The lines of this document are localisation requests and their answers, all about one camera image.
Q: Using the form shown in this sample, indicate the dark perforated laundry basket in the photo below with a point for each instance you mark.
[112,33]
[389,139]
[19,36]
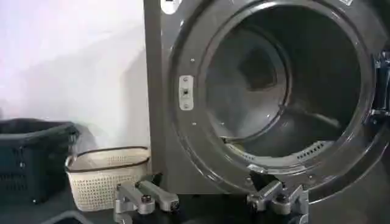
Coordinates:
[32,159]

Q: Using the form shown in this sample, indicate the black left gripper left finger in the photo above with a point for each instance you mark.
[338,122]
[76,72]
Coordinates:
[143,198]

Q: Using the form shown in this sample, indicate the grey dryer with round opening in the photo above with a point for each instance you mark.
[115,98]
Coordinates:
[262,97]

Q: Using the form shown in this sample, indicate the beige perforated laundry basket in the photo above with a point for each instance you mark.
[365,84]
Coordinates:
[106,176]

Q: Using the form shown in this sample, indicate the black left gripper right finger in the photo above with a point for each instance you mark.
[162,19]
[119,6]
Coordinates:
[275,198]

